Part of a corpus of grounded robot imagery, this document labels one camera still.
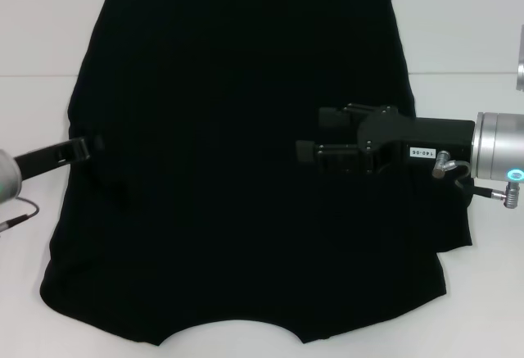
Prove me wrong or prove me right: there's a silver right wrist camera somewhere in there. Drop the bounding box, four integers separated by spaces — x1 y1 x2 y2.
516 24 524 92

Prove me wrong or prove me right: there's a left gripper cable with plugs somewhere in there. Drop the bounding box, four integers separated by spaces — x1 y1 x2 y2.
0 196 41 233

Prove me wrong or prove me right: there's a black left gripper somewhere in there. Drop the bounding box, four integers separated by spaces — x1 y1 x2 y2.
13 134 106 182

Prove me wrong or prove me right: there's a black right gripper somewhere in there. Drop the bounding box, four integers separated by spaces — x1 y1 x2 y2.
295 102 477 175

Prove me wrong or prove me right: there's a black t-shirt with FREE print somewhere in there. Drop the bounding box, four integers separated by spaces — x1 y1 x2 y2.
39 0 474 337

